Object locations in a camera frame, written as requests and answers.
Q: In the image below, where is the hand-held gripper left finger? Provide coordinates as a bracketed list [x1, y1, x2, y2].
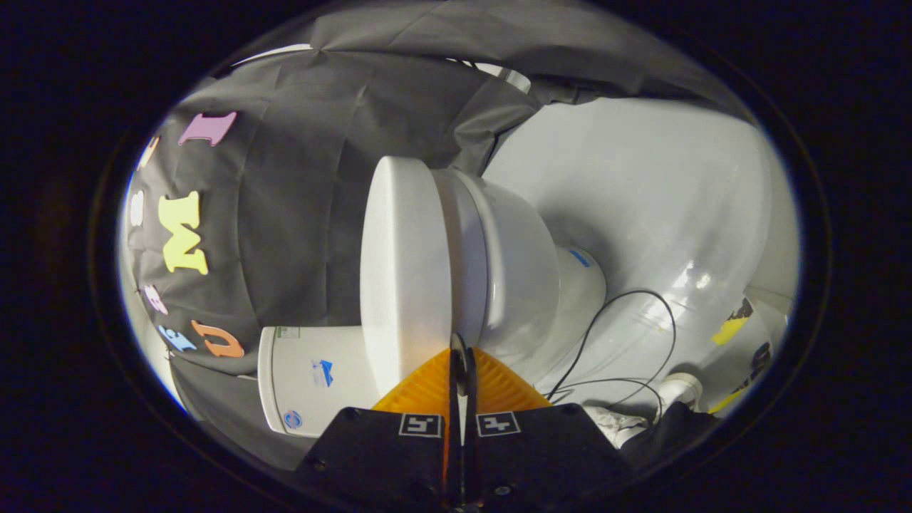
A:
[296, 333, 464, 510]

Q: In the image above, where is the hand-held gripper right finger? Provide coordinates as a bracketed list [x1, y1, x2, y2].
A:
[463, 335, 635, 510]

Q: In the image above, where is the white toilet lid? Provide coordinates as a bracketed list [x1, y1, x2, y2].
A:
[360, 156, 455, 397]

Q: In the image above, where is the white ceramic toilet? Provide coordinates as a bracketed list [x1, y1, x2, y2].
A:
[257, 167, 608, 437]

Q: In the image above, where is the white shoe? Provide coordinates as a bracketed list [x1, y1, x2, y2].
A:
[584, 404, 651, 450]

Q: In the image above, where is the person's dark trouser leg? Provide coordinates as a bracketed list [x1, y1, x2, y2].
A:
[618, 400, 722, 469]

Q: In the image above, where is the yellow black floor sticker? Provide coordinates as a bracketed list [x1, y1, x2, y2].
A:
[711, 297, 755, 347]
[708, 342, 772, 416]

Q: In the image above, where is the black backdrop cloth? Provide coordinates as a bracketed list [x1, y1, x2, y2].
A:
[120, 0, 752, 472]

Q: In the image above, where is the thin black cable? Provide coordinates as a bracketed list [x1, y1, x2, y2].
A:
[544, 289, 678, 421]

